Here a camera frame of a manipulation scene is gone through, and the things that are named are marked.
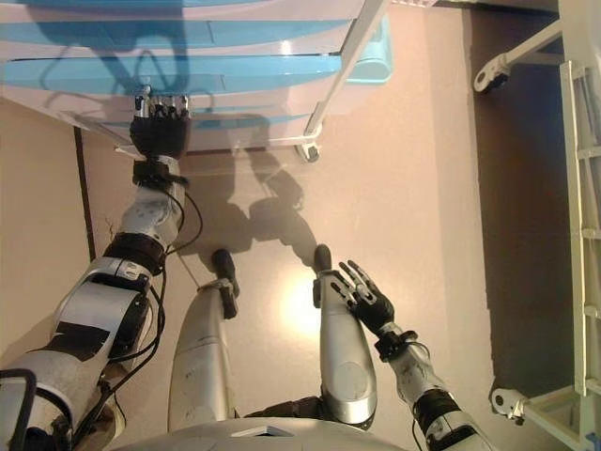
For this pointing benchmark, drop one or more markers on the robot right silver arm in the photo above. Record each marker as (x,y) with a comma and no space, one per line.
(413,371)

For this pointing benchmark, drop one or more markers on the robot right black hand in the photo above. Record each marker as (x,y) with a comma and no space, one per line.
(373,310)

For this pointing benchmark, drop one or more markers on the robot grey torso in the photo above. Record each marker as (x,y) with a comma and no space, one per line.
(263,439)

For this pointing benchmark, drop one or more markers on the robot left black hand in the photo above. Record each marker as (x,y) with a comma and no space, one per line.
(159,136)

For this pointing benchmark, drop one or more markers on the white bed caster wheel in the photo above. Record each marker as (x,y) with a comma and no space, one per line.
(490,77)
(504,404)

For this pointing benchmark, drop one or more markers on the white drawer with blue front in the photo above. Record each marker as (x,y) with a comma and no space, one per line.
(263,73)

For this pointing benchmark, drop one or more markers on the cart caster wheel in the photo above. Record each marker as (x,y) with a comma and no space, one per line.
(310,152)

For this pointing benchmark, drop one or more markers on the light blue waste bin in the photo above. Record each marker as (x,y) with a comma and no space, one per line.
(371,66)

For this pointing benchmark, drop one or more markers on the robot silver leg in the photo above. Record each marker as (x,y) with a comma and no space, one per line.
(345,357)
(202,347)

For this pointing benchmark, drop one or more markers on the white medical cart blue drawers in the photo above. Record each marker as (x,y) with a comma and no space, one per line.
(282,101)

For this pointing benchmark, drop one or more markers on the white hospital bed frame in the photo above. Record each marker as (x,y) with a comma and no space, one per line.
(580,235)

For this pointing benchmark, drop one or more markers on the robot left silver leg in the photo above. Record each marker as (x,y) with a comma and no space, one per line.
(202,347)

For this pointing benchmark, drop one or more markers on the robot right silver leg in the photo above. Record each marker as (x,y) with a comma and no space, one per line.
(345,357)

